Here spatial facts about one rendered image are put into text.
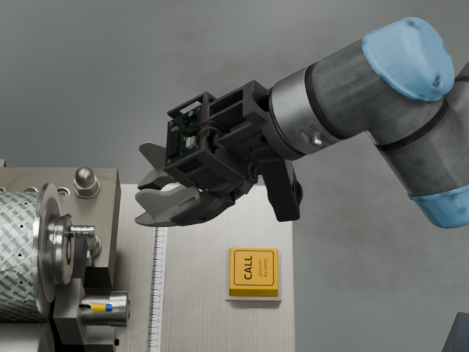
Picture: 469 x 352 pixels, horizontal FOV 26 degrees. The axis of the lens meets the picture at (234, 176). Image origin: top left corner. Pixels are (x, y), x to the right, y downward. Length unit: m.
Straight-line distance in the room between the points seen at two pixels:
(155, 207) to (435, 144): 0.29
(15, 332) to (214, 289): 0.44
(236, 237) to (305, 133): 0.64
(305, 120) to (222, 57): 2.03
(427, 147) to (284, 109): 0.13
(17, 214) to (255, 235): 0.53
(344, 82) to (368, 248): 1.72
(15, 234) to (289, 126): 0.33
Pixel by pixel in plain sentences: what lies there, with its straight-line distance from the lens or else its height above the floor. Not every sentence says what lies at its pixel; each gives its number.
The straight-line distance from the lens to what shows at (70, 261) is 1.14.
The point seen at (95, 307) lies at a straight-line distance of 1.11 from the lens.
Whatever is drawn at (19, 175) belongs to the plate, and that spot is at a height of 1.03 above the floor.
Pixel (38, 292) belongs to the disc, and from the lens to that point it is 1.08.
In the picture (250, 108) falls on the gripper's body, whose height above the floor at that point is 1.50.
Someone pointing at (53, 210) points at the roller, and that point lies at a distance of 1.13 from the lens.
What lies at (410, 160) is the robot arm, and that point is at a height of 1.49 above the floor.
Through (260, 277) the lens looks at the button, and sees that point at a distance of 1.47.
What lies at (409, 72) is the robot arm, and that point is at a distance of 0.86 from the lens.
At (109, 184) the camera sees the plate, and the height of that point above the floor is 1.03.
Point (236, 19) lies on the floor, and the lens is 3.02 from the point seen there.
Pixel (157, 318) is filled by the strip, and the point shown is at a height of 0.90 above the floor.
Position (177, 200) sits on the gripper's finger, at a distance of 1.01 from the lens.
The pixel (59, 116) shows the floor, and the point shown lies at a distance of 2.83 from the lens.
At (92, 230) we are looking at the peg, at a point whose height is 1.26.
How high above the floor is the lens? 2.22
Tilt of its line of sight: 56 degrees down
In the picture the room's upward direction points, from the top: straight up
